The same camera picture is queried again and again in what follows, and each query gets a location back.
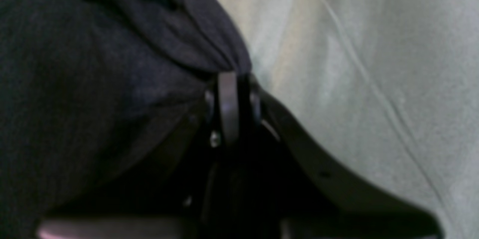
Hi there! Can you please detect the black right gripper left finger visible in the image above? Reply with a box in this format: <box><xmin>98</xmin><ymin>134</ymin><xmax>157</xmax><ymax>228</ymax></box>
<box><xmin>37</xmin><ymin>72</ymin><xmax>240</xmax><ymax>239</ymax></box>

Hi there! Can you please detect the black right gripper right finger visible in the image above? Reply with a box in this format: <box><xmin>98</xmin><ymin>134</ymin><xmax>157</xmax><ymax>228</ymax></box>
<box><xmin>239</xmin><ymin>75</ymin><xmax>444</xmax><ymax>239</ymax></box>

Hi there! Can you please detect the black t-shirt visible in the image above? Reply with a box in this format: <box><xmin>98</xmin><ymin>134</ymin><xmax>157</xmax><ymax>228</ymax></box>
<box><xmin>0</xmin><ymin>0</ymin><xmax>251</xmax><ymax>239</ymax></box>

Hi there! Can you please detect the green table cloth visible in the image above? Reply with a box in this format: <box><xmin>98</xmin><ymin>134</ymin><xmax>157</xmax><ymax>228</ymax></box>
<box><xmin>219</xmin><ymin>0</ymin><xmax>479</xmax><ymax>239</ymax></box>

